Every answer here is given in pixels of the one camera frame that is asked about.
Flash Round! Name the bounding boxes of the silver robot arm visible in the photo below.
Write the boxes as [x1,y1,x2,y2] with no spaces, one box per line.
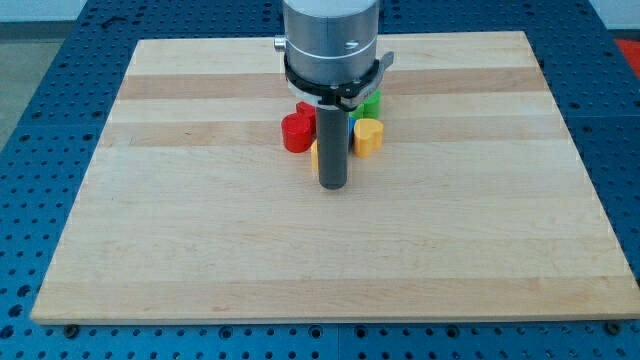
[282,0,380,86]

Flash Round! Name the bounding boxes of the green circle block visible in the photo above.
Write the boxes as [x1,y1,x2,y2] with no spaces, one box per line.
[362,89,382,119]

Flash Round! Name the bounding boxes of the yellow block behind rod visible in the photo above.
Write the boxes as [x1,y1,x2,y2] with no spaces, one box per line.
[310,139,319,172]

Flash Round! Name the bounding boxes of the red heart block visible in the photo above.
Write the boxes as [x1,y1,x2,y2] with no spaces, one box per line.
[281,113,316,153]

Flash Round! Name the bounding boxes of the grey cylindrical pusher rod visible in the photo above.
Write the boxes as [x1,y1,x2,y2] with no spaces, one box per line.
[316,108,349,190]

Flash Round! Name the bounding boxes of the yellow heart block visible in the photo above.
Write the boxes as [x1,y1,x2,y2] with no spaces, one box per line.
[353,118,384,158]

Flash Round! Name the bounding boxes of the blue block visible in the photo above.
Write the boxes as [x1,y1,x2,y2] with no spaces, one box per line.
[348,117,357,149]

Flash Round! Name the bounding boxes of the red block behind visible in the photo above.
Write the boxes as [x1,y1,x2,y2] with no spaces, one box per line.
[296,101,316,118]

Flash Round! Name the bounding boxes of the green block lower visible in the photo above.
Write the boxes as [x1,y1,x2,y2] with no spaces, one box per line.
[350,104,365,119]

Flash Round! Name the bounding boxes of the wooden board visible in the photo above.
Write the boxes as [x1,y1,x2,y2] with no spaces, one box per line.
[31,31,639,325]

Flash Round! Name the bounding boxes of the black clamp ring with lever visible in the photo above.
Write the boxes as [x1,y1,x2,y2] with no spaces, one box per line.
[283,50,396,113]

